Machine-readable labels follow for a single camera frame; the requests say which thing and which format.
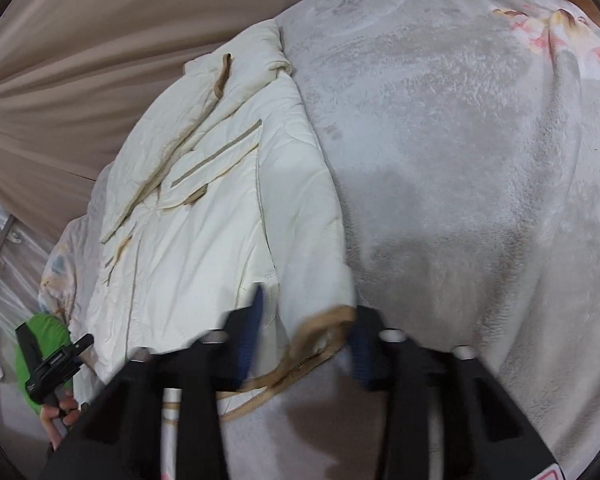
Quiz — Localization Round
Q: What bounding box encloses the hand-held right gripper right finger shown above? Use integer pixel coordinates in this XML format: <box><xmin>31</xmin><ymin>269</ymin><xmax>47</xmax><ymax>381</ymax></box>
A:
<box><xmin>349</xmin><ymin>306</ymin><xmax>564</xmax><ymax>480</ymax></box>

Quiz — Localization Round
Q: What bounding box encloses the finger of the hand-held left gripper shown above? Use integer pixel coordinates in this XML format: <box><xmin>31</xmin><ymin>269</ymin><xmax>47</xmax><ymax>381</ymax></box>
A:
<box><xmin>65</xmin><ymin>334</ymin><xmax>95</xmax><ymax>361</ymax></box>
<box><xmin>15</xmin><ymin>322</ymin><xmax>45</xmax><ymax>386</ymax></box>

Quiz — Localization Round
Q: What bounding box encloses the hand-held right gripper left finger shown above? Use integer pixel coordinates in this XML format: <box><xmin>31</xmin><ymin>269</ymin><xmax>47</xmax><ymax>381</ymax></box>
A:
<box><xmin>40</xmin><ymin>284</ymin><xmax>267</xmax><ymax>480</ymax></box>

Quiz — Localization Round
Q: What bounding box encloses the white quilt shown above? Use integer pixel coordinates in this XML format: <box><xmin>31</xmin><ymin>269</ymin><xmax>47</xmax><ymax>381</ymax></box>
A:
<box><xmin>82</xmin><ymin>19</ymin><xmax>358</xmax><ymax>418</ymax></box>

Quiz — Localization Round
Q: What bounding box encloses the person's left hand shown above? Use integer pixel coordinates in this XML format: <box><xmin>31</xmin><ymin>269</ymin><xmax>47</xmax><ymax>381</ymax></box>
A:
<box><xmin>39</xmin><ymin>392</ymin><xmax>84</xmax><ymax>452</ymax></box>

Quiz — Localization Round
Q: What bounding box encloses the green cloth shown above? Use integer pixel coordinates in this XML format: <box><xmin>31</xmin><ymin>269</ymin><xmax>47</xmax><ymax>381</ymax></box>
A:
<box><xmin>14</xmin><ymin>312</ymin><xmax>76</xmax><ymax>416</ymax></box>

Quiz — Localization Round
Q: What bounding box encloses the silver satin curtain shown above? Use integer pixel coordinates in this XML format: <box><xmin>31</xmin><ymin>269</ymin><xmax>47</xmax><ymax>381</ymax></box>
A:
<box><xmin>0</xmin><ymin>185</ymin><xmax>58</xmax><ymax>386</ymax></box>

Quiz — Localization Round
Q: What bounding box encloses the floral plush blanket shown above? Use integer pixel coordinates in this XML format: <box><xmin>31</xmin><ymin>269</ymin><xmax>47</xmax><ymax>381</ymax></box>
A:
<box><xmin>37</xmin><ymin>0</ymin><xmax>600</xmax><ymax>480</ymax></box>

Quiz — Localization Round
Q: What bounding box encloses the beige curtain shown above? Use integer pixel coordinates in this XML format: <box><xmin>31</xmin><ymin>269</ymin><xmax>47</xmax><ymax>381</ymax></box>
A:
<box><xmin>0</xmin><ymin>0</ymin><xmax>371</xmax><ymax>243</ymax></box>

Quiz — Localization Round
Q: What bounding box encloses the grey curtain tie-back strap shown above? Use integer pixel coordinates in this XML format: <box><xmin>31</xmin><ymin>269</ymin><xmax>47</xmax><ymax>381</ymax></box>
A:
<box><xmin>0</xmin><ymin>214</ymin><xmax>17</xmax><ymax>262</ymax></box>

